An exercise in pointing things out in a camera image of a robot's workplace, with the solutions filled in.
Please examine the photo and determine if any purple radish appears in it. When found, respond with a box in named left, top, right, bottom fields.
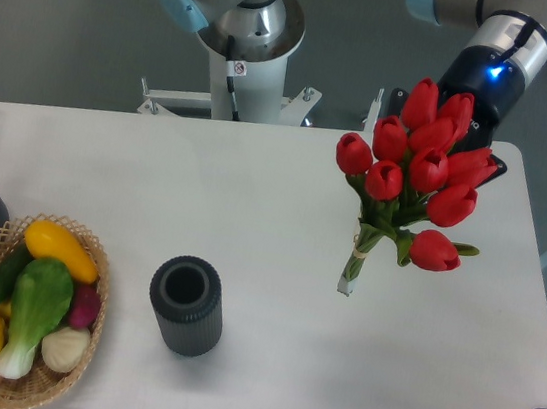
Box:
left=67, top=284, right=101, bottom=329

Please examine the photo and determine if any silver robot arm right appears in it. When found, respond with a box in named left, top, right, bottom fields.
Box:
left=405, top=0, right=547, bottom=153

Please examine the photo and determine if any white garlic bulb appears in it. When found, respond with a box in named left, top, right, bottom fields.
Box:
left=41, top=326, right=91, bottom=373

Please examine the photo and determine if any dark grey ribbed vase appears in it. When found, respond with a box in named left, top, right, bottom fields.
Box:
left=149, top=255, right=223, bottom=357

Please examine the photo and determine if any green bok choy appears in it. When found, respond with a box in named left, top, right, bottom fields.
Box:
left=0, top=257, right=74, bottom=380

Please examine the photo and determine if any yellow squash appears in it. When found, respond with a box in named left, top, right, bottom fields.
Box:
left=23, top=219, right=99, bottom=284

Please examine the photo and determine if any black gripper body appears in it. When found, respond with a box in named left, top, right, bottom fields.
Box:
left=379, top=84, right=506, bottom=188

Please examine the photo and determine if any woven wicker basket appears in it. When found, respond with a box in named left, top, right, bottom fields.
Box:
left=0, top=213, right=110, bottom=409

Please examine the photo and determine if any white metal mounting frame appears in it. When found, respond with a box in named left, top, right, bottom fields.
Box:
left=137, top=77, right=384, bottom=133

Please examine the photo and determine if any red tulip bouquet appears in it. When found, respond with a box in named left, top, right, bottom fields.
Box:
left=335, top=77, right=497, bottom=296

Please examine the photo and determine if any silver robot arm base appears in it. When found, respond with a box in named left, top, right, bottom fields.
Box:
left=158, top=0, right=306, bottom=124

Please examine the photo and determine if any green cucumber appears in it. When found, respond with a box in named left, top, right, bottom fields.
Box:
left=0, top=242, right=33, bottom=304

